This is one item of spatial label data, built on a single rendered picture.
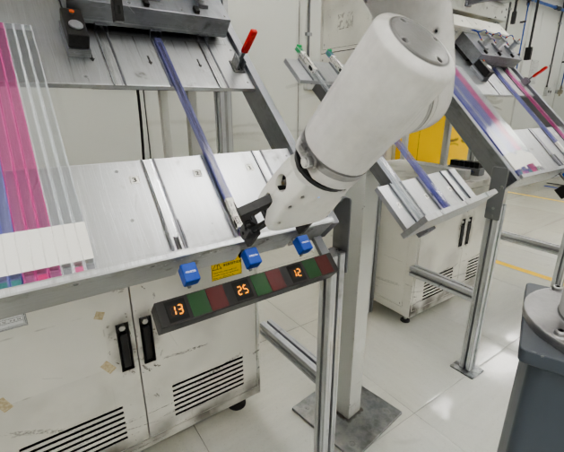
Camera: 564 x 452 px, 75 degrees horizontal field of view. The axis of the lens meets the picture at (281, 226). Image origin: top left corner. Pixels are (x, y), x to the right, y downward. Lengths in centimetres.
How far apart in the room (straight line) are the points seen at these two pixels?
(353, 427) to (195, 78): 107
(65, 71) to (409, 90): 64
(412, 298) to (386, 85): 143
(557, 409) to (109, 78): 84
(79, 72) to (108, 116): 170
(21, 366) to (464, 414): 124
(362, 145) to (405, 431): 109
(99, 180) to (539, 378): 64
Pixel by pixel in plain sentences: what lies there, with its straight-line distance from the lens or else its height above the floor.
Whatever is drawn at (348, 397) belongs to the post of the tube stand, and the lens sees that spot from 126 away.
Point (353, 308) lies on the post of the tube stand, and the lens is 108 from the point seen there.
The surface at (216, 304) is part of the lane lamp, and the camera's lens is 59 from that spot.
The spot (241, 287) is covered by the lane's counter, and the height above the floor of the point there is 66.
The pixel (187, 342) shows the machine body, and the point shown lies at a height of 34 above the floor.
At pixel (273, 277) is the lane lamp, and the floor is 66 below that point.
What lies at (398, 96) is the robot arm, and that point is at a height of 95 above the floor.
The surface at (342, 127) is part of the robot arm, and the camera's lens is 36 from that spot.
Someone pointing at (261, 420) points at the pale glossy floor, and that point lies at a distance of 132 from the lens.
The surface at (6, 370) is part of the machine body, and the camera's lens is 98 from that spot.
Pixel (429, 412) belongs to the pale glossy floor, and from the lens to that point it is 142.
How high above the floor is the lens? 94
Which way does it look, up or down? 18 degrees down
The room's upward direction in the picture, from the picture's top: straight up
